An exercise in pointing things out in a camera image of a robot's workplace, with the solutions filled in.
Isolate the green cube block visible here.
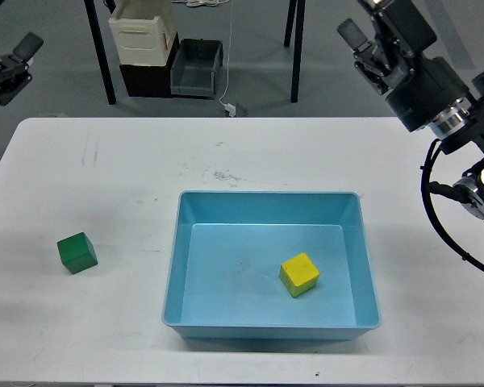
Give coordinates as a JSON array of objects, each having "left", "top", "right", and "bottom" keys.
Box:
[{"left": 56, "top": 232, "right": 98, "bottom": 274}]

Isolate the cream plastic container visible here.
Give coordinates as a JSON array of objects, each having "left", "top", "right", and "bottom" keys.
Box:
[{"left": 109, "top": 0, "right": 177, "bottom": 67}]

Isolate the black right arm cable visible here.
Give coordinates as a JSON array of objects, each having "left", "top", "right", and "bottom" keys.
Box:
[{"left": 419, "top": 139, "right": 484, "bottom": 281}]

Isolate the white power adapter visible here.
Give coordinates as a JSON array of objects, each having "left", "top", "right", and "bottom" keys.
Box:
[{"left": 223, "top": 103, "right": 236, "bottom": 117}]

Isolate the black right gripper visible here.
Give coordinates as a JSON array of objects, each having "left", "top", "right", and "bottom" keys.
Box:
[{"left": 337, "top": 0, "right": 469, "bottom": 132}]

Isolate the black table leg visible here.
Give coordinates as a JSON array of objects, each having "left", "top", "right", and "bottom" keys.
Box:
[
  {"left": 84, "top": 0, "right": 116, "bottom": 105},
  {"left": 283, "top": 0, "right": 306, "bottom": 103}
]

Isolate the white hanging cable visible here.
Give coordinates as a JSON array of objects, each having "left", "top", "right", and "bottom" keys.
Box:
[{"left": 219, "top": 0, "right": 233, "bottom": 106}]

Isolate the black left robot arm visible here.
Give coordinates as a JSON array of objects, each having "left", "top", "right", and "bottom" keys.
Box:
[{"left": 0, "top": 1, "right": 44, "bottom": 106}]

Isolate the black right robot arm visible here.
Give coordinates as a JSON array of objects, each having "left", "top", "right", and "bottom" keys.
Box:
[{"left": 337, "top": 1, "right": 484, "bottom": 221}]

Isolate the black table leg right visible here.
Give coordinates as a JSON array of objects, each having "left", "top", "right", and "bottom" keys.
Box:
[{"left": 283, "top": 0, "right": 306, "bottom": 103}]

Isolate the black table leg left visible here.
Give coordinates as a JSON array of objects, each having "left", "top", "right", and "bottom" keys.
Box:
[{"left": 84, "top": 0, "right": 116, "bottom": 105}]

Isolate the grey plastic bin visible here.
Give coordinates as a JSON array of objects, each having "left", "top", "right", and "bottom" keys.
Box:
[{"left": 170, "top": 39, "right": 223, "bottom": 99}]

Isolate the yellow cube block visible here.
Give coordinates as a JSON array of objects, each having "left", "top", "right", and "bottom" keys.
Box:
[{"left": 279, "top": 252, "right": 320, "bottom": 298}]

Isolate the black crate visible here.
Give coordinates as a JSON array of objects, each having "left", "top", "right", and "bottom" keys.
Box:
[{"left": 119, "top": 35, "right": 179, "bottom": 98}]

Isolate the light blue plastic tray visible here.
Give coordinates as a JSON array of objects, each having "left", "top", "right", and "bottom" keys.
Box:
[{"left": 162, "top": 192, "right": 382, "bottom": 340}]

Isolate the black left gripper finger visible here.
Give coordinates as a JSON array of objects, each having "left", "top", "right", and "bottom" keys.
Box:
[{"left": 0, "top": 32, "right": 44, "bottom": 106}]

